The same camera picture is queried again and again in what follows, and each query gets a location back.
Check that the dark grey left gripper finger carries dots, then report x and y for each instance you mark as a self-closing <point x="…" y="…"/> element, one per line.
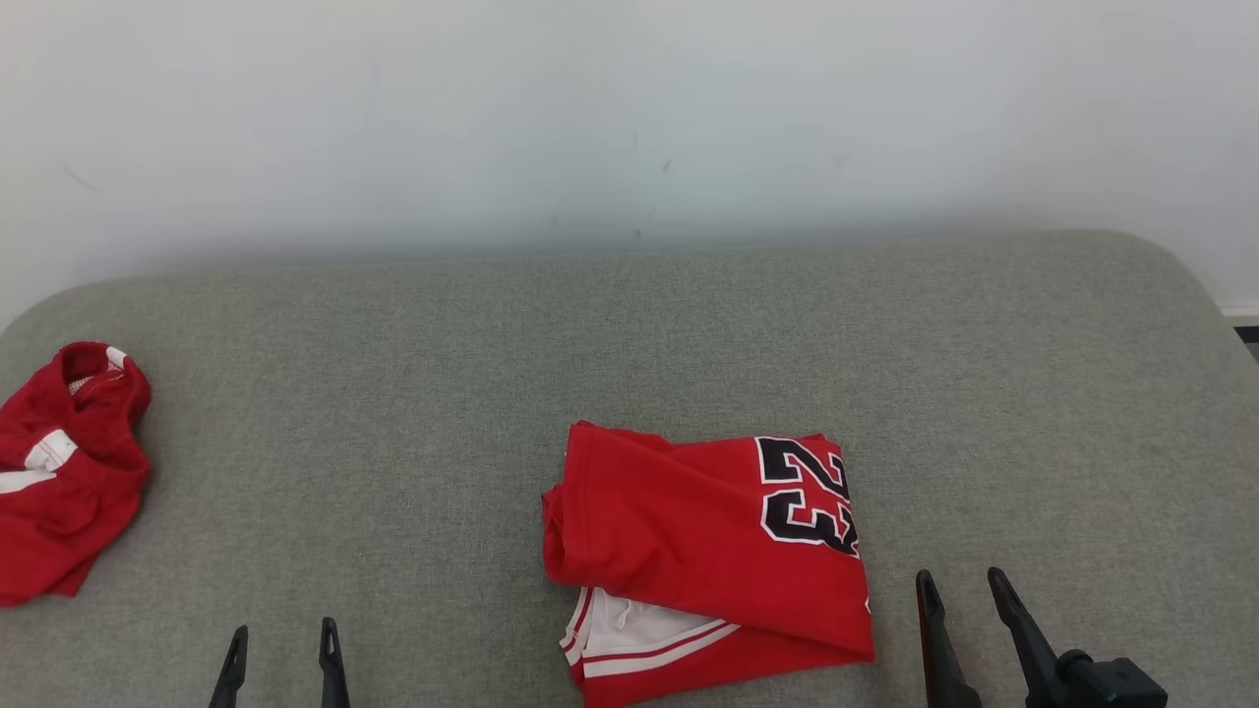
<point x="232" y="678"/>
<point x="332" y="678"/>

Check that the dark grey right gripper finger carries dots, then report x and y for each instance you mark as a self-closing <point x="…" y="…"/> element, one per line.
<point x="1028" y="649"/>
<point x="942" y="669"/>

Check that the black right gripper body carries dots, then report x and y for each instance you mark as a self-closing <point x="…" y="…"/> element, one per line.
<point x="1064" y="688"/>

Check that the red shorts white trim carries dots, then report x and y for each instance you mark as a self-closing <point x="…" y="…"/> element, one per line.
<point x="79" y="492"/>

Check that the red jersey number 23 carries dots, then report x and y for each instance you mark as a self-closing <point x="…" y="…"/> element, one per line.
<point x="679" y="531"/>

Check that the white baseboard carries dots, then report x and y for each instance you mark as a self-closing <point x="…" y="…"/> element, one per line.
<point x="1244" y="313"/>

